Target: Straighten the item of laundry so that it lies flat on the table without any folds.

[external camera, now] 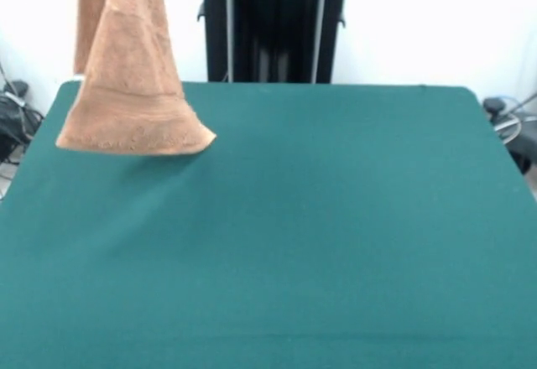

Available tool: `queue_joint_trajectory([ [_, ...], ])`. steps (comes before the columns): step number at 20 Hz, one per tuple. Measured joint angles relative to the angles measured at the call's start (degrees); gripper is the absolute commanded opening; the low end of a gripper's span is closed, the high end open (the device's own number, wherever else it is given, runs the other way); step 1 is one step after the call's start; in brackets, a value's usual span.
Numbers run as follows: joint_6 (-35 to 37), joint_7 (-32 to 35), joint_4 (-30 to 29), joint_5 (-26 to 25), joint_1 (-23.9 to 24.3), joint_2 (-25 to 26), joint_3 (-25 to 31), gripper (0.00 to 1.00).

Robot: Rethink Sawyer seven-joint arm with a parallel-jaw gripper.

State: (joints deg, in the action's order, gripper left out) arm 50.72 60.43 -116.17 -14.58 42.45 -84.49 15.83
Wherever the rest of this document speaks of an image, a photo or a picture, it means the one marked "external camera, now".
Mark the orange terry towel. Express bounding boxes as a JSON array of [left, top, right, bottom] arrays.
[[55, 0, 218, 157]]

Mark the dark green table cloth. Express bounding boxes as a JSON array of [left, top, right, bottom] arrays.
[[0, 80, 537, 369]]

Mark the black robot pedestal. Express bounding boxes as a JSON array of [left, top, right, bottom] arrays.
[[196, 0, 366, 84]]

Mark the black equipment stand with cables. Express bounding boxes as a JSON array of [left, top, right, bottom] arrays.
[[0, 79, 45, 164], [482, 91, 537, 175]]

